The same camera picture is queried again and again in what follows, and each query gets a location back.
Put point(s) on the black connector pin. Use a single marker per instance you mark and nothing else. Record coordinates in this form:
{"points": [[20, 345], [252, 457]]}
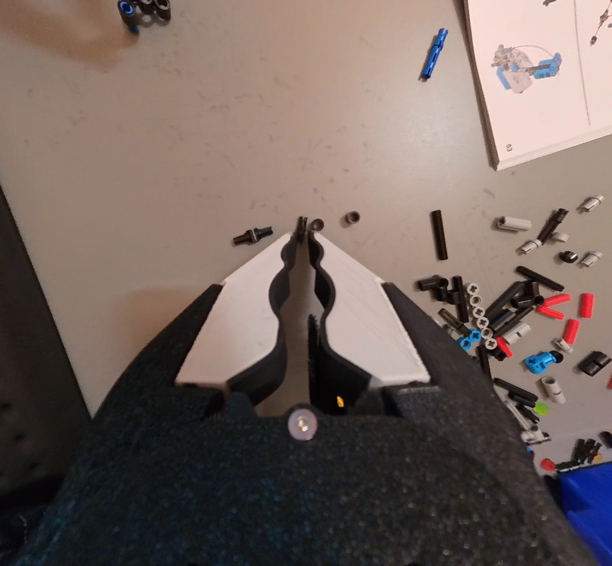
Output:
{"points": [[252, 236], [301, 229]]}

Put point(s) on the instruction booklet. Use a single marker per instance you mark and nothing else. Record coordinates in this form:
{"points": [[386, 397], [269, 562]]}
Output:
{"points": [[535, 74]]}

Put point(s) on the black axle rod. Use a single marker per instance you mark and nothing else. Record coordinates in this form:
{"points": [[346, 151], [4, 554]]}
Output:
{"points": [[438, 238]]}

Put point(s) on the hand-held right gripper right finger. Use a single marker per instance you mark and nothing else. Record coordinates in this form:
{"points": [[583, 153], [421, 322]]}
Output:
{"points": [[368, 327]]}

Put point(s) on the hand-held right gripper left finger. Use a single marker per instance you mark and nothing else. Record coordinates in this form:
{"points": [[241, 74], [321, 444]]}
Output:
{"points": [[234, 327]]}

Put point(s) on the grey desk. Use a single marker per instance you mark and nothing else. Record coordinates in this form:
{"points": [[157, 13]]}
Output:
{"points": [[239, 121]]}

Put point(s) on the blue plastic bin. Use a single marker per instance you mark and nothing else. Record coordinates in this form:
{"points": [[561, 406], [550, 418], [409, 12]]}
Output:
{"points": [[590, 508]]}

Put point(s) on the pile of small building pieces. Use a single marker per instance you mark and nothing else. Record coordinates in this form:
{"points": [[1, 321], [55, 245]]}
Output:
{"points": [[516, 317]]}

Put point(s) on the blue connector pin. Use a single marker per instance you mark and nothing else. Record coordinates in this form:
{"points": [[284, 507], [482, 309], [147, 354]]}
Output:
{"points": [[434, 55]]}

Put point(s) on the dark grey bushing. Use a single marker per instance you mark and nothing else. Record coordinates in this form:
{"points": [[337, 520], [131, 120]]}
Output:
{"points": [[317, 225], [352, 218]]}

